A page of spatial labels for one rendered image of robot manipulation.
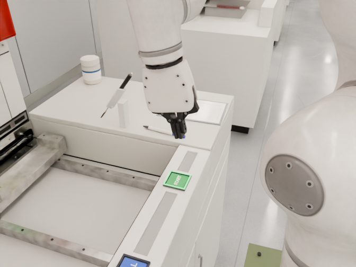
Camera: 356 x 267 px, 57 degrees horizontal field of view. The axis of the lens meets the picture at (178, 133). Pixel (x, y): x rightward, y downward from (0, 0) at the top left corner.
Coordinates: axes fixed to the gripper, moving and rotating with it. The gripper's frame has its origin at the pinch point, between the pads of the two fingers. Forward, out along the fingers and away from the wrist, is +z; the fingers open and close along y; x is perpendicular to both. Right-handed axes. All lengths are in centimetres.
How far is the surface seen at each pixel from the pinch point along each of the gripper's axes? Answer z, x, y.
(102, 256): 23.4, -18.2, -17.5
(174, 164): 14.5, 5.9, -6.5
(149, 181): 23.5, 8.7, -17.3
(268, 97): 111, 250, -14
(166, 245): 16.0, -18.5, 0.5
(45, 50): 25, 196, -217
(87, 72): -1, 41, -51
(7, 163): 13, 1, -61
